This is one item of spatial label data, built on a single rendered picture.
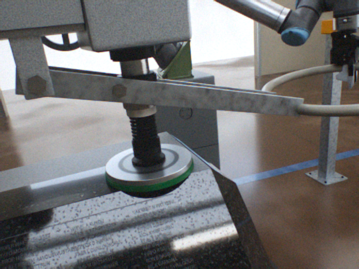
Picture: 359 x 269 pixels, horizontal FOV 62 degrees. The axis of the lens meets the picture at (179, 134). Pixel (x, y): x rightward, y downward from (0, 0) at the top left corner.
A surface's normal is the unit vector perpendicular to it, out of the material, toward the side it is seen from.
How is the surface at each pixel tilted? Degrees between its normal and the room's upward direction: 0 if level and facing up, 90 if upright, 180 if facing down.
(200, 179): 45
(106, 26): 90
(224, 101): 90
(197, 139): 90
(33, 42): 90
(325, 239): 0
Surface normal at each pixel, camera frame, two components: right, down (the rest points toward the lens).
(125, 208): 0.15, -0.46
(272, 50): 0.29, 0.29
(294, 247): -0.11, -0.94
